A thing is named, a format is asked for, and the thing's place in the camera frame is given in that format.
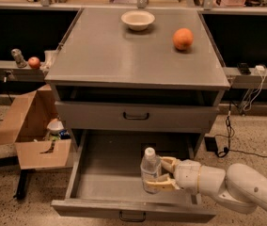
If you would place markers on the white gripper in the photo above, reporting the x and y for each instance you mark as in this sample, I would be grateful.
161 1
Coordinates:
187 173

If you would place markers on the clear plastic water bottle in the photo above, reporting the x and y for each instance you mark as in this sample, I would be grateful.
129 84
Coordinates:
150 169

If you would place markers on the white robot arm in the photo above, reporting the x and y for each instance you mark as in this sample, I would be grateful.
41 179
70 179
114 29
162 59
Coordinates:
240 188

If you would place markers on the open lower grey drawer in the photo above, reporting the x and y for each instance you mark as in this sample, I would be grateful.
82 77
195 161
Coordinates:
106 180

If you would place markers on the closed upper grey drawer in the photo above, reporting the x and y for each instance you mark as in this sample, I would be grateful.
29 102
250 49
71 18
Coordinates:
130 117

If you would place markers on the grey drawer cabinet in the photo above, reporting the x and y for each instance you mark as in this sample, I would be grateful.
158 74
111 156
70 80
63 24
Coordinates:
103 61

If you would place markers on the black power adapter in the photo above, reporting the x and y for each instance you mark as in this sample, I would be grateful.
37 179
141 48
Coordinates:
211 145

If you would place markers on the white bowl in box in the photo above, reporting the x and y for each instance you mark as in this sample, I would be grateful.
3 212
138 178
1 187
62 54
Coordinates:
55 127

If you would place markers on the black phone on shelf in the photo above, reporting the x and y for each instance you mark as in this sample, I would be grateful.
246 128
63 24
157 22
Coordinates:
243 68

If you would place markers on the orange fruit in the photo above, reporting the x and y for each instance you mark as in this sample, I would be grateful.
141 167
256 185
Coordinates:
183 39

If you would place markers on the black table leg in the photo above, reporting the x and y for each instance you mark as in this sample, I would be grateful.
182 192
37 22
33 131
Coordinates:
21 188

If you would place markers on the open cardboard box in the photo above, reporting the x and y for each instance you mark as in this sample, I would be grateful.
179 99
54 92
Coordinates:
25 126

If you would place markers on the white ceramic bowl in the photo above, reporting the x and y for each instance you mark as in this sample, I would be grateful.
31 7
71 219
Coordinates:
137 20

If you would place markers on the red apple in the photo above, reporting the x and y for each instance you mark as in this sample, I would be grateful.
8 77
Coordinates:
34 62

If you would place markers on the small grey figurine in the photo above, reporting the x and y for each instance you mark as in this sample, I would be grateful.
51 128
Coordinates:
19 58

